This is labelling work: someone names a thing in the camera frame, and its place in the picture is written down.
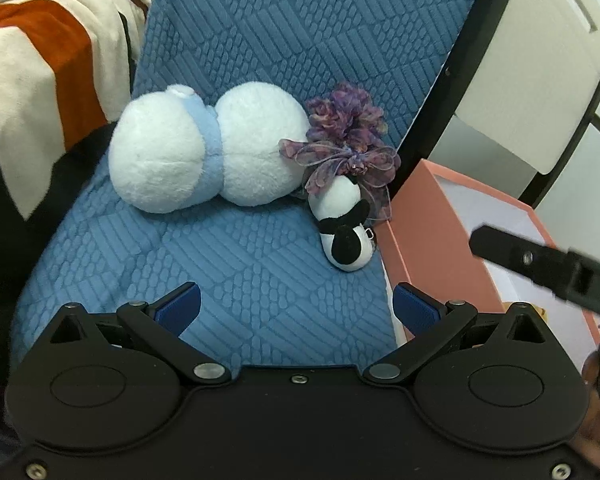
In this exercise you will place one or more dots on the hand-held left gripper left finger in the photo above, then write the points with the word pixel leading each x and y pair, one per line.
pixel 180 307

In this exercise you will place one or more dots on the pink storage box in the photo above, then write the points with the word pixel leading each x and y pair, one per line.
pixel 425 210

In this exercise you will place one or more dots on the orange white striped blanket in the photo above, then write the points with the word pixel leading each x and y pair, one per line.
pixel 30 85

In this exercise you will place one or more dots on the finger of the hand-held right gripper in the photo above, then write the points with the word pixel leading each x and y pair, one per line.
pixel 515 252

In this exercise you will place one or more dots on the yellow plush toy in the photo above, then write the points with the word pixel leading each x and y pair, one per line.
pixel 541 313

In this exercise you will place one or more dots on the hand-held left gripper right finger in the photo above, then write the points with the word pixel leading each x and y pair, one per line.
pixel 415 310

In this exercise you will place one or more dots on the grey folding chair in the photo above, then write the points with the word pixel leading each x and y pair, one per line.
pixel 520 60

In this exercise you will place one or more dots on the small panda plush toy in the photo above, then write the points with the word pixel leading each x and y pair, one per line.
pixel 337 200

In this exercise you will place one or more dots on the blue quilted cover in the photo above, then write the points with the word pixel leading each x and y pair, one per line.
pixel 280 20

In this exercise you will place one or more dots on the dark cloth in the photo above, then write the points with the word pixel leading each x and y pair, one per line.
pixel 10 240

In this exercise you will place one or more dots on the white and blue plush toy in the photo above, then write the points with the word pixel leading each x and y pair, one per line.
pixel 155 160

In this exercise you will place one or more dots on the person's right hand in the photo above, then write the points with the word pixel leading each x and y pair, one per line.
pixel 597 435

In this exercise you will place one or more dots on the purple fabric flower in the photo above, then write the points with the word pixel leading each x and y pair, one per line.
pixel 345 115

